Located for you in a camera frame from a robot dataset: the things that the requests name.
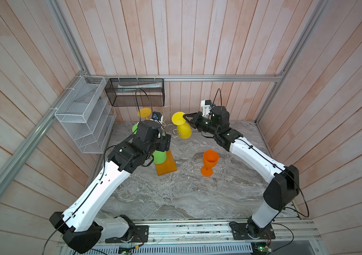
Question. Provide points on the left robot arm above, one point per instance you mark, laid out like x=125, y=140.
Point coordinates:
x=79, y=225

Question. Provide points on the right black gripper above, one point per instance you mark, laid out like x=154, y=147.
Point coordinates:
x=198, y=118

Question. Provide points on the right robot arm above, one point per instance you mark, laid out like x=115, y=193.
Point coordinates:
x=283, y=181

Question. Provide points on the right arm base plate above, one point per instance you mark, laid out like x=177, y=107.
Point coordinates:
x=249, y=231

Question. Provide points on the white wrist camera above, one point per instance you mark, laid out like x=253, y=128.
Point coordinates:
x=207, y=106
x=157, y=117

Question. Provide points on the orange wine glass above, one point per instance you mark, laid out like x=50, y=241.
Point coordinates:
x=210, y=160

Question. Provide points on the aluminium frame rail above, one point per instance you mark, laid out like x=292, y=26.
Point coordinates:
x=204, y=78

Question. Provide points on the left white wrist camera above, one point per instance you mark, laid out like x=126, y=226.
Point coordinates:
x=157, y=117

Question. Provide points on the rear green wine glass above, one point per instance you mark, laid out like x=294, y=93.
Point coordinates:
x=134, y=128

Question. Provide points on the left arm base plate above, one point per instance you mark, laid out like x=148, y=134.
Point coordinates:
x=137, y=233

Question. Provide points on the amber yellow wine glass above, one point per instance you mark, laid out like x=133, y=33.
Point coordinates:
x=145, y=113

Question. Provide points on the black mesh wall basket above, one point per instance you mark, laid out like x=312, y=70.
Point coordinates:
x=131, y=92

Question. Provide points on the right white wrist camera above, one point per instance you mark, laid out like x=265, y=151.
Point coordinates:
x=207, y=106

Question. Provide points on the front green wine glass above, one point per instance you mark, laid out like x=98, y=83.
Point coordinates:
x=159, y=157

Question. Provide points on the white mesh wall shelf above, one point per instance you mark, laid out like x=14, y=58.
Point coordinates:
x=86, y=115

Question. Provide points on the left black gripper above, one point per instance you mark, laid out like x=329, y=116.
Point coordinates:
x=164, y=143

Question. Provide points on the gold wire wine glass rack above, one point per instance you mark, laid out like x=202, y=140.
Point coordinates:
x=169, y=165

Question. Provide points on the green wine glass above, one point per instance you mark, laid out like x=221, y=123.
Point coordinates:
x=134, y=128
x=159, y=157

